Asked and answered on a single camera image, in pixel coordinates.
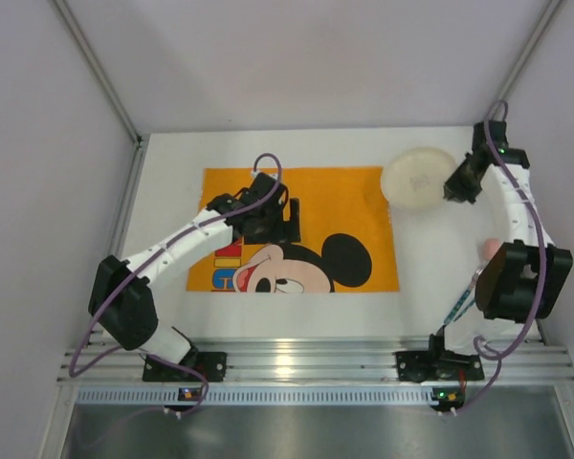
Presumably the cream round plate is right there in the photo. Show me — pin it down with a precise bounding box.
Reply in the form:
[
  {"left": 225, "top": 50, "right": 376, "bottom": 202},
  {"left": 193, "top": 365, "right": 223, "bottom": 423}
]
[{"left": 380, "top": 146, "right": 457, "bottom": 210}]

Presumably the orange cartoon mouse placemat cloth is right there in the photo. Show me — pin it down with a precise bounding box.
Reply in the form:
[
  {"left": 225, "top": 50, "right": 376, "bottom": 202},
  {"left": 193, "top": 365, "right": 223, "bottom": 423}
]
[{"left": 187, "top": 166, "right": 400, "bottom": 294}]

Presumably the spoon with patterned handle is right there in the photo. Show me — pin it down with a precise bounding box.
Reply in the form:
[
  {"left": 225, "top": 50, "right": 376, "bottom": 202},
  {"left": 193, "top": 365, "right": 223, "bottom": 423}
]
[{"left": 453, "top": 298, "right": 475, "bottom": 323}]

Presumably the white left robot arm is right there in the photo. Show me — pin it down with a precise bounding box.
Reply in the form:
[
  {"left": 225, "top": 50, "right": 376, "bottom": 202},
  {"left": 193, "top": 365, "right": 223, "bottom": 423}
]
[{"left": 88, "top": 172, "right": 288, "bottom": 367}]

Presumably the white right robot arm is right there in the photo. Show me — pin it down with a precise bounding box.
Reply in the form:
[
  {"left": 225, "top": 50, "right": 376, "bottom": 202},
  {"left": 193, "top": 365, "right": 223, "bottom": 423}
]
[{"left": 442, "top": 120, "right": 573, "bottom": 361}]

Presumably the pink plastic cup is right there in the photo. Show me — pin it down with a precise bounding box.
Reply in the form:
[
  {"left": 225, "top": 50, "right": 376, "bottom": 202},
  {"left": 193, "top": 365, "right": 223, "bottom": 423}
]
[{"left": 481, "top": 238, "right": 502, "bottom": 261}]

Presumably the fork with patterned handle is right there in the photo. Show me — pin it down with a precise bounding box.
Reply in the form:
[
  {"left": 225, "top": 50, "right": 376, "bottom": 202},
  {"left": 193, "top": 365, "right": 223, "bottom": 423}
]
[{"left": 442, "top": 262, "right": 487, "bottom": 326}]

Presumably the left aluminium corner post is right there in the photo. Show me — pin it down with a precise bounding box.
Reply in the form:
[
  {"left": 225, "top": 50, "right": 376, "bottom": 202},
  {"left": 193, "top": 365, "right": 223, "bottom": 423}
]
[{"left": 52, "top": 0, "right": 144, "bottom": 144}]

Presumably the aluminium corner post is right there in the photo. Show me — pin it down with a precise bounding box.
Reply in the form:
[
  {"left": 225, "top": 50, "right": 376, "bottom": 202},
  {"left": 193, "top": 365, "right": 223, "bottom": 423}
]
[
  {"left": 52, "top": 0, "right": 144, "bottom": 144},
  {"left": 472, "top": 1, "right": 567, "bottom": 124}
]

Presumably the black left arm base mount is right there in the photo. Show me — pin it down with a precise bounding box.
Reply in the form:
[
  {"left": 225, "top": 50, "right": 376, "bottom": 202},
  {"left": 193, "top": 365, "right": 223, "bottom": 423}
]
[{"left": 142, "top": 352, "right": 228, "bottom": 383}]

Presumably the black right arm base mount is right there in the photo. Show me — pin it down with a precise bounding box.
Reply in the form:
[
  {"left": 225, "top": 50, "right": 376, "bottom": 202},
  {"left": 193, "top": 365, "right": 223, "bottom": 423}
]
[{"left": 395, "top": 350, "right": 485, "bottom": 383}]

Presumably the aluminium front frame rail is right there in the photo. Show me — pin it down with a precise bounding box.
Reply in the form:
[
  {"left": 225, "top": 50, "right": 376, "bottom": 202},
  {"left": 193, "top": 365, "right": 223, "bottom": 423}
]
[{"left": 57, "top": 334, "right": 574, "bottom": 385}]

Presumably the right aluminium corner post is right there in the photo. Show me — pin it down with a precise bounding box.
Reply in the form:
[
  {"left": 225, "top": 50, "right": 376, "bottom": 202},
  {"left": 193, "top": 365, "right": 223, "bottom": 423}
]
[{"left": 472, "top": 1, "right": 567, "bottom": 124}]

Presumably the slotted grey cable duct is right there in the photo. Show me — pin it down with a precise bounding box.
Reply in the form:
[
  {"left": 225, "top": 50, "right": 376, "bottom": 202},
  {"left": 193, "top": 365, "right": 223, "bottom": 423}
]
[{"left": 76, "top": 386, "right": 561, "bottom": 407}]

